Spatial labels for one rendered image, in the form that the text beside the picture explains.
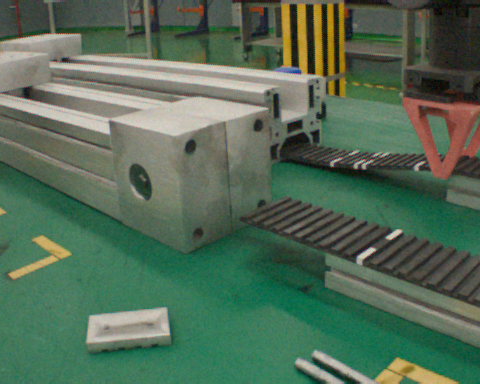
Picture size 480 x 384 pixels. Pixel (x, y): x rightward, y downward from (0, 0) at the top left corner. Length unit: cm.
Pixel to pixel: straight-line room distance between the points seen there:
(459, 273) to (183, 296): 18
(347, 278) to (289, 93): 34
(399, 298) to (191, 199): 17
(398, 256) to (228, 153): 16
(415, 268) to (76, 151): 33
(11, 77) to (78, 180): 27
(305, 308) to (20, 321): 19
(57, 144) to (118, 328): 27
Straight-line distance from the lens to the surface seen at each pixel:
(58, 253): 46
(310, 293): 37
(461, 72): 48
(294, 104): 66
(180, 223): 42
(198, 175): 42
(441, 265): 35
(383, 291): 36
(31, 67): 78
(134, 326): 34
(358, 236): 37
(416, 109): 49
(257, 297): 37
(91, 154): 51
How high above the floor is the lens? 98
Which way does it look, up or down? 22 degrees down
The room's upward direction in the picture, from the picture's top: 3 degrees counter-clockwise
